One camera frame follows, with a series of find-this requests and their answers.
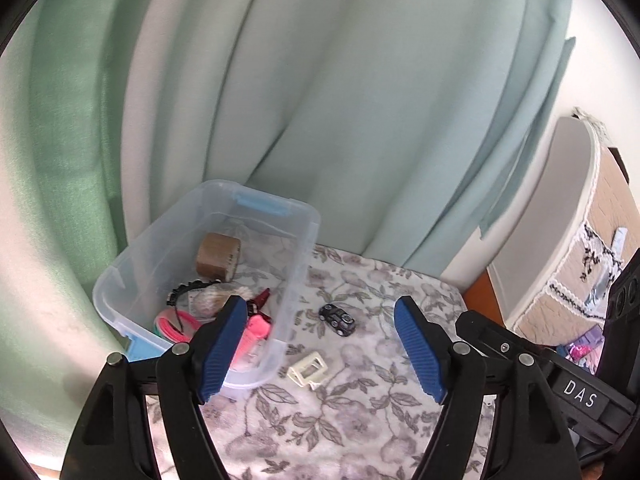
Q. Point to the cream hair clip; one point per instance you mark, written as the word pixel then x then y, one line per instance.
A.
pixel 307 371

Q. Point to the pale green curtain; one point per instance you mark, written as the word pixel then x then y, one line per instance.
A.
pixel 300 85

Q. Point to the black studded headband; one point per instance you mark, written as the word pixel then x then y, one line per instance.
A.
pixel 190 290

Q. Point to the black toy car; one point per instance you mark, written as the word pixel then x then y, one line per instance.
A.
pixel 339 320

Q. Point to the clear plastic container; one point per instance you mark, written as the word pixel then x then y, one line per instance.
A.
pixel 150 270

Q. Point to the wooden bed frame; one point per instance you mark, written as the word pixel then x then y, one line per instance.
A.
pixel 482 295

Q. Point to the dark red hair claw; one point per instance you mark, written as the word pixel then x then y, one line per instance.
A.
pixel 262 300

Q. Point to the colourful printed packet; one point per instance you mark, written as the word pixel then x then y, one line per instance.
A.
pixel 585 349

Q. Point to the white paper strip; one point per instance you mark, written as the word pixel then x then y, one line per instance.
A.
pixel 620 244

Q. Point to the silver foil piece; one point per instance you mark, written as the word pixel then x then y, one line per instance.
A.
pixel 601 287

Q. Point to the white paper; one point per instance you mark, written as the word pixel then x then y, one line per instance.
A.
pixel 210 302

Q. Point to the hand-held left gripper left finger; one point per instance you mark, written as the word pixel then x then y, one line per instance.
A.
pixel 222 350

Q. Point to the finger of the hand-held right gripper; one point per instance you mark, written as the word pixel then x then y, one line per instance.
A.
pixel 492 335

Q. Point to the grey floral blanket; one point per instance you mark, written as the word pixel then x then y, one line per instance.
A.
pixel 350 435

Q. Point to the white padded headboard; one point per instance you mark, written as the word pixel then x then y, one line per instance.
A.
pixel 550 200

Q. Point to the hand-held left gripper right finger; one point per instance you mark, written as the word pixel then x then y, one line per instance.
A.
pixel 420 350

